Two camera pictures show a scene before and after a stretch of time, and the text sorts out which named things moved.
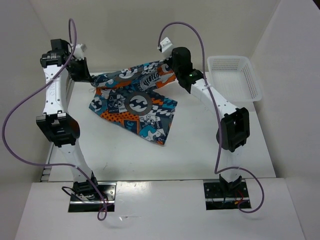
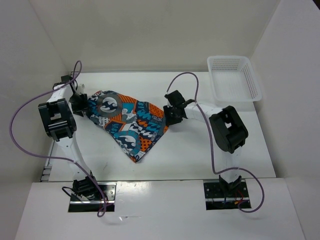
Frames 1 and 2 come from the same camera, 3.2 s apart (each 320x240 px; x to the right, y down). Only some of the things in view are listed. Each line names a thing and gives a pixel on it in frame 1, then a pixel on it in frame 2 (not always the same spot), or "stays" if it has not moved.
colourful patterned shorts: [126, 97] → [135, 127]
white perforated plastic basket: [233, 77] stays
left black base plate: [108, 190] stays
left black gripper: [84, 76] → [84, 107]
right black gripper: [169, 59] → [169, 120]
